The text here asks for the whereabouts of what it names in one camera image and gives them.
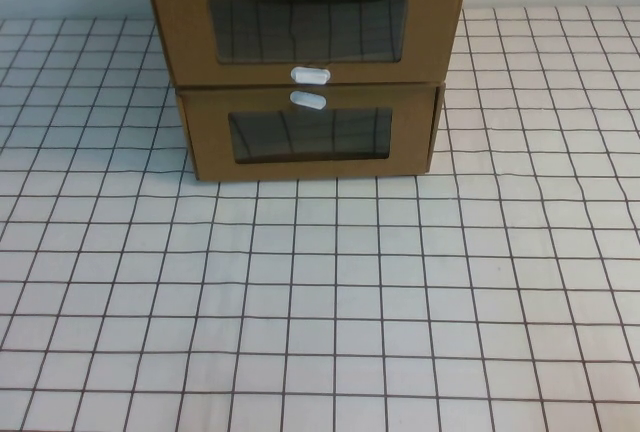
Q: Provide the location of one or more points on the brown cardboard windowed shoe box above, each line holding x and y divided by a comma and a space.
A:
430, 27
210, 127

